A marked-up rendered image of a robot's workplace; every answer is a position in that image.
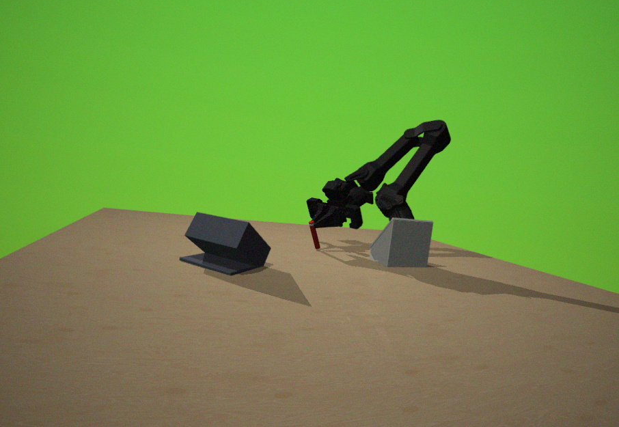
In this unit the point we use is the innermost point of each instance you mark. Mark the red peg with white band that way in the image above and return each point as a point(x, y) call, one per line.
point(314, 235)

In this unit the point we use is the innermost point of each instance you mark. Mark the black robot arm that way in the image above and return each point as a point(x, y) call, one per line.
point(391, 198)

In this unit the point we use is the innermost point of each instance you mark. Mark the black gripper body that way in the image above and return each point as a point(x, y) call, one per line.
point(350, 210)

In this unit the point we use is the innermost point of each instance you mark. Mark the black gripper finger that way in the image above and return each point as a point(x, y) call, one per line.
point(331, 219)
point(320, 212)

